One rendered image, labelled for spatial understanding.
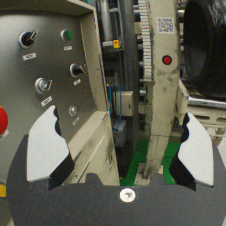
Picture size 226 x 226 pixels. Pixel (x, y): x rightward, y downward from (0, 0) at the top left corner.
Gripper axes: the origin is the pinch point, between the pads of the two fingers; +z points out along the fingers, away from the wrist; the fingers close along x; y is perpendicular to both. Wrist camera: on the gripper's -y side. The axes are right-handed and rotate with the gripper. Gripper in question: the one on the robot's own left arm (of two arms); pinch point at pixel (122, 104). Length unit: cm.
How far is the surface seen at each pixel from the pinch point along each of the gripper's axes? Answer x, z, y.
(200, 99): 36.1, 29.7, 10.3
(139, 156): 30, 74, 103
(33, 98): -16.4, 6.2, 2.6
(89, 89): -9.8, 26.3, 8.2
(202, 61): 59, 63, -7
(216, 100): 45, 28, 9
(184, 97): 25.9, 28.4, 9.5
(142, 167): 31, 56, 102
